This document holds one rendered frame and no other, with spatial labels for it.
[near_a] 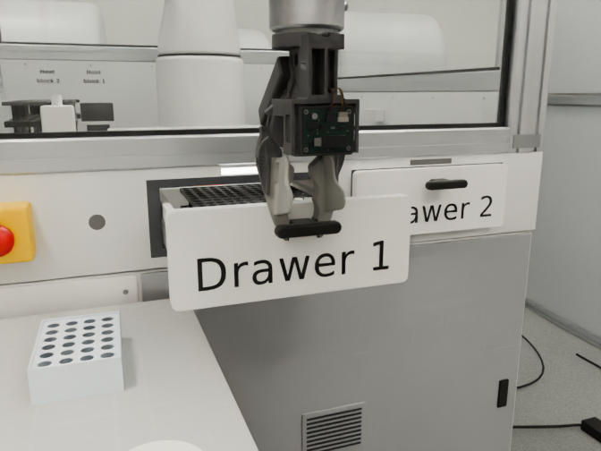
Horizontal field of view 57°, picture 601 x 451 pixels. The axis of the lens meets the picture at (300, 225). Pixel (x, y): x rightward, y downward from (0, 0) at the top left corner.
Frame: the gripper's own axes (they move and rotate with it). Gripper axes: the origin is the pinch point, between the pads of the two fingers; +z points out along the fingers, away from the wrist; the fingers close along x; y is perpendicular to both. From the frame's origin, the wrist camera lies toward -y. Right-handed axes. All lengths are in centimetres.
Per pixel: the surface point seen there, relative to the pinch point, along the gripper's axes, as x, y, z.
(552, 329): 168, -125, 90
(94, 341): -22.6, -1.5, 11.0
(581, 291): 174, -117, 70
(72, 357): -24.5, 2.0, 10.9
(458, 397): 40, -23, 42
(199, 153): -6.9, -23.0, -6.1
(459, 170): 35.9, -20.9, -2.0
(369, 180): 19.2, -20.9, -1.2
